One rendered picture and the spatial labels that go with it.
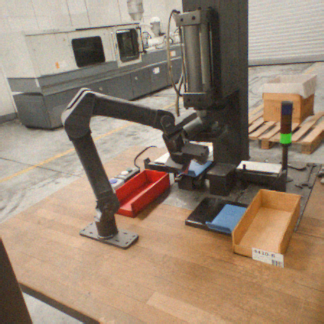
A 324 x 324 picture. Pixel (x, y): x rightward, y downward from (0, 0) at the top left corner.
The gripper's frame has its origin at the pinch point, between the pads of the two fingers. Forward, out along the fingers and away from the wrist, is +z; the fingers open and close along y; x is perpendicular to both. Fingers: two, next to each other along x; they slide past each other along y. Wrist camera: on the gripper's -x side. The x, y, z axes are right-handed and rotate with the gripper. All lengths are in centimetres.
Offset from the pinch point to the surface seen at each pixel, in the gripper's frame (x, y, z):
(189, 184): 1.3, 1.1, 11.0
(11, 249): 38, -47, -8
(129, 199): 20.1, -13.3, 7.7
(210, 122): -4.8, 16.2, -8.7
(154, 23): 434, 588, 305
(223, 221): -19.0, -13.9, 0.6
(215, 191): -9.1, 1.0, 10.9
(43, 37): 429, 272, 137
